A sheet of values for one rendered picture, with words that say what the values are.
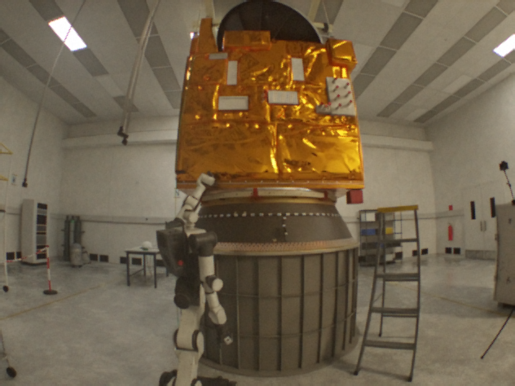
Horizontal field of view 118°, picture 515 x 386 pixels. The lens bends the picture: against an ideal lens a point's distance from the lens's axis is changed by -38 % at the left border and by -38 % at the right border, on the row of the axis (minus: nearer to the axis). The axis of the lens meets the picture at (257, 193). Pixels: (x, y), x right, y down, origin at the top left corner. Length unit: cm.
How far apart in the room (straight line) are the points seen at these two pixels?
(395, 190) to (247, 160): 779
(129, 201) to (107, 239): 157
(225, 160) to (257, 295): 130
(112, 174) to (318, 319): 821
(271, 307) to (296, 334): 35
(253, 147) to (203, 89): 90
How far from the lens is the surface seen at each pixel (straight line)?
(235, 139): 252
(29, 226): 858
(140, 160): 891
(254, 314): 225
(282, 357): 243
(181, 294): 160
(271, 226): 222
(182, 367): 179
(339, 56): 323
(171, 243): 153
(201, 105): 274
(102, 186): 943
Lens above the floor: 135
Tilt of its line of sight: 8 degrees up
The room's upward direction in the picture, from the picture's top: straight up
